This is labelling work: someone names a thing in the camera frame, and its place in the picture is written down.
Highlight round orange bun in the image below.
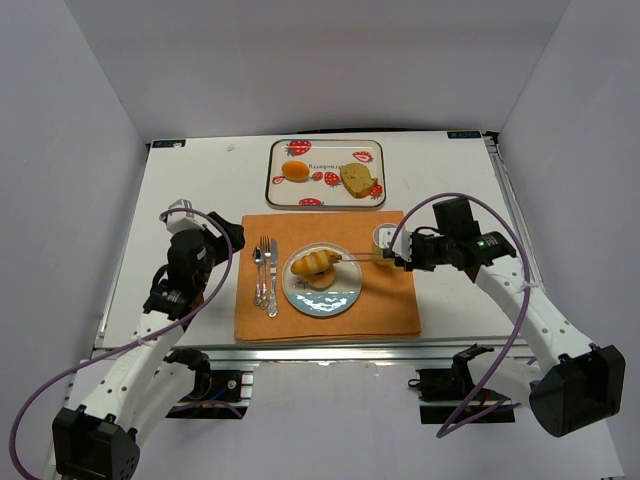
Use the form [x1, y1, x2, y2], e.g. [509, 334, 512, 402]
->
[281, 160, 310, 182]

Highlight silver table knife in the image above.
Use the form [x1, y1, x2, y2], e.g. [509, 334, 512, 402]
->
[267, 238, 278, 318]

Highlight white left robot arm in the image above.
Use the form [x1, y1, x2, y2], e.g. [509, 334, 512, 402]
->
[52, 207, 245, 479]

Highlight blue label sticker right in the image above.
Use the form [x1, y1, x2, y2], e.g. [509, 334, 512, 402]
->
[446, 130, 483, 140]

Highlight purple cable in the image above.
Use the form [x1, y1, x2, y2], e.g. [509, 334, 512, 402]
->
[384, 193, 532, 439]
[7, 208, 234, 480]

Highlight yellow mug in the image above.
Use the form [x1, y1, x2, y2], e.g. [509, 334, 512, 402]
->
[371, 223, 398, 269]

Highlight strawberry print serving tray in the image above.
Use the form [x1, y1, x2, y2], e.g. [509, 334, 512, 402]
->
[265, 138, 387, 210]

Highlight stainless steel tongs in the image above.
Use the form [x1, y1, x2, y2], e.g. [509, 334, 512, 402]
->
[332, 254, 394, 267]

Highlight sugared bagel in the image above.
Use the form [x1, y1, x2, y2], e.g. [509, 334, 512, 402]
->
[304, 268, 336, 290]

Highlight aluminium frame rail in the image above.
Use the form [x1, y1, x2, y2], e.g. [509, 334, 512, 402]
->
[176, 334, 509, 365]

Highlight blue label sticker left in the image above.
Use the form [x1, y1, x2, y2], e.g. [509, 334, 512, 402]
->
[151, 139, 186, 149]

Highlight blue label sticker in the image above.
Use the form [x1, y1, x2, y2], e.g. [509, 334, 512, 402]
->
[151, 139, 186, 149]
[446, 130, 483, 140]

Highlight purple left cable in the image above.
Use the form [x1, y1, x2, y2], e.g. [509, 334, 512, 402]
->
[7, 208, 234, 480]

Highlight silver fork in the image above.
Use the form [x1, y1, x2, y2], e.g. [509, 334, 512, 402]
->
[259, 235, 270, 309]

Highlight striped long bread roll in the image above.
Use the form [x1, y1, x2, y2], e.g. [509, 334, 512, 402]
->
[290, 249, 342, 276]

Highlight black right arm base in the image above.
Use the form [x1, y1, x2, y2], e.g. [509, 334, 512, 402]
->
[407, 344, 515, 425]

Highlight orange cloth placemat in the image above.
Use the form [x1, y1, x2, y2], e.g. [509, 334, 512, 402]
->
[234, 211, 421, 342]

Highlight silver spoon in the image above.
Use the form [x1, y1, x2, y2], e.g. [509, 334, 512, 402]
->
[253, 246, 263, 306]

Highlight plate with leaf design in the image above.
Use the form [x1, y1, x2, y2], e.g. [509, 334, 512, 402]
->
[281, 242, 363, 318]

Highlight brown bread slice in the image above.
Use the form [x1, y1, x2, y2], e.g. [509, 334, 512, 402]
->
[339, 163, 378, 199]

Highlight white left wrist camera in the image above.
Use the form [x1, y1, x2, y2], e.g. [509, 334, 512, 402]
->
[159, 199, 204, 235]

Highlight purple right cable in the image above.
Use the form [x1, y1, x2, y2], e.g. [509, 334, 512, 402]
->
[384, 193, 532, 439]

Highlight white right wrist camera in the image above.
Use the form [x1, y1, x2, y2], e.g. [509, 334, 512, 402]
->
[377, 225, 412, 262]

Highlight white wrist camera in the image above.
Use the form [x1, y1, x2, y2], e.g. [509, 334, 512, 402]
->
[159, 199, 204, 235]
[377, 225, 412, 262]

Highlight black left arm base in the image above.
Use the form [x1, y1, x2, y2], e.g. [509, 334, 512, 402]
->
[163, 348, 253, 420]

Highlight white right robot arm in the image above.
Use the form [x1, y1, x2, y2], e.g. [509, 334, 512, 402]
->
[376, 193, 626, 438]

